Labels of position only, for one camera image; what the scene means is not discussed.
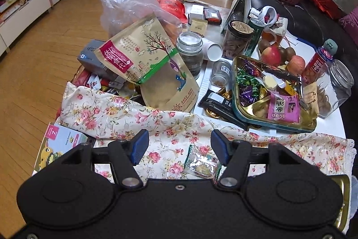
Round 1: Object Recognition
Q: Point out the red label drink bottle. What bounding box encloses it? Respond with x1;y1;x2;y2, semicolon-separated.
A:
301;39;338;85

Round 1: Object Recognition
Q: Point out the small white box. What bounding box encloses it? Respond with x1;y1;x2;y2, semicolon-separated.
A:
188;4;205;22

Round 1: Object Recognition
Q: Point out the large kraft snack bag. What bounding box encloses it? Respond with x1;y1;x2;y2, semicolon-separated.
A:
94;15;200;113

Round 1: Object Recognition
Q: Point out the small glass jar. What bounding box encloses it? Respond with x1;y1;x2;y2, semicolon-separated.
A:
210;59;232;87

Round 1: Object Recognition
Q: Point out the green drink can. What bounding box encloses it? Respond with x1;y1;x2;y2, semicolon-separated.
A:
246;18;265;57

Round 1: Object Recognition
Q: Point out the dark grey box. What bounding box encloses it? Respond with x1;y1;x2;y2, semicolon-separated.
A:
77;40;121;82

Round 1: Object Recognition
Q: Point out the large clear glass jar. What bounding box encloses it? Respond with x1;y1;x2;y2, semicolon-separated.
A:
313;59;352;119

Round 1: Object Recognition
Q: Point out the standing picture frame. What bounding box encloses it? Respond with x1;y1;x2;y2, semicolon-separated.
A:
221;0;251;34

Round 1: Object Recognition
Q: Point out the clear plastic bag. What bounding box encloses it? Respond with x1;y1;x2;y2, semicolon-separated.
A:
94;0;183;38

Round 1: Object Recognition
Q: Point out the brown kiwi fruit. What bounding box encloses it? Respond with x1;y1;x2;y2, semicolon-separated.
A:
258;39;272;53
280;47;296;63

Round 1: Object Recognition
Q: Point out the pile of purple green candies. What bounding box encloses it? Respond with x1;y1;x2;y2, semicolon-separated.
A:
236;58;269;106

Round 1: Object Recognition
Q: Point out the pink snack packet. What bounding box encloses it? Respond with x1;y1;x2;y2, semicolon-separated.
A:
267;92;300;124

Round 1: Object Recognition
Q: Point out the red black small box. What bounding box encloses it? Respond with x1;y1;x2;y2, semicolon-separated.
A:
204;8;223;23

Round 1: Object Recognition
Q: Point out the pink cushion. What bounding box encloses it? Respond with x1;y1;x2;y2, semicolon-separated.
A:
338;6;358;46

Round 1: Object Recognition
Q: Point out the red plastic bag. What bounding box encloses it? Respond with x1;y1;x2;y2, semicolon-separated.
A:
155;0;188;24

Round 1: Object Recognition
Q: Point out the black chocolate bar wrapper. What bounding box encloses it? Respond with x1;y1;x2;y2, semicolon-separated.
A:
198;89;251;131

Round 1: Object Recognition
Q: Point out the low white stand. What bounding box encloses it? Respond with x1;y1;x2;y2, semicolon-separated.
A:
0;0;53;56

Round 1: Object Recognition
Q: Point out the clear jar of brown snacks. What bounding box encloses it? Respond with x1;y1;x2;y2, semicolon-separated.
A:
222;20;254;59

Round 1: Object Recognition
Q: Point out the floral tablecloth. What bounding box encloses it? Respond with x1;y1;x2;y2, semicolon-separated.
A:
56;82;356;186

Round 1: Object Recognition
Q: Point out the white fabric pouch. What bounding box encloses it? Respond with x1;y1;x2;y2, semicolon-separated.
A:
249;6;288;38

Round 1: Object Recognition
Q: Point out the glass jar with metal lid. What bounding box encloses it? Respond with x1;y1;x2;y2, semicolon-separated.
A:
176;31;204;78

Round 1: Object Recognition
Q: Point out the round cookie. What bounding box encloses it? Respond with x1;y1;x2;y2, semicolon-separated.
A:
185;144;223;180

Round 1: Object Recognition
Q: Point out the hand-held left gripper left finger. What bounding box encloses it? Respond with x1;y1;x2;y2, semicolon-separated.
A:
60;129;150;188

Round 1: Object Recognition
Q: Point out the gold tin tray with sweets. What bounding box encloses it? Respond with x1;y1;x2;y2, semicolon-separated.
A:
232;56;318;133

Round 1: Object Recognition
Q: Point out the small kraft box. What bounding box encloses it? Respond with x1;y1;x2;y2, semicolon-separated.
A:
189;18;209;34

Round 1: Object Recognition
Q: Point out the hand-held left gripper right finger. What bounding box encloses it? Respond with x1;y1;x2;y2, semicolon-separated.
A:
210;129;303;188

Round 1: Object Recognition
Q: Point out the children's picture book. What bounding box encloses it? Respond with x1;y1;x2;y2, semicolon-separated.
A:
32;122;93;175

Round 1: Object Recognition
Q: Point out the white paper cup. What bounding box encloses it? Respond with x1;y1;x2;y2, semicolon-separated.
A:
202;37;223;62

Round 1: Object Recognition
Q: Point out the small kraft paper packet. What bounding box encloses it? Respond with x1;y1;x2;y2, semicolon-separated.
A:
300;82;319;116

